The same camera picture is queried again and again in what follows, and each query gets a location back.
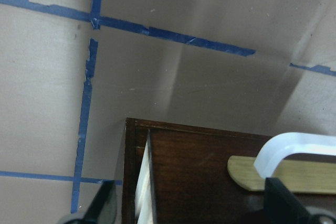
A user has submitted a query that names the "wooden drawer with white handle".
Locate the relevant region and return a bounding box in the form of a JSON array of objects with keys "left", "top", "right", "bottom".
[{"left": 135, "top": 129, "right": 336, "bottom": 224}]

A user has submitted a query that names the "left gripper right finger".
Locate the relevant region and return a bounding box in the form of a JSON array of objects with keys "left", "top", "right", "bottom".
[{"left": 264, "top": 177, "right": 312, "bottom": 223}]

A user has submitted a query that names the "dark brown wooden cabinet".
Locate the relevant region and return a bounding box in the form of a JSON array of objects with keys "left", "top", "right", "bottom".
[{"left": 121, "top": 118, "right": 274, "bottom": 224}]

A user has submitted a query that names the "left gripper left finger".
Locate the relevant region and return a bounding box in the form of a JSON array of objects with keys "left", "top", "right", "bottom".
[{"left": 82, "top": 181, "right": 117, "bottom": 224}]

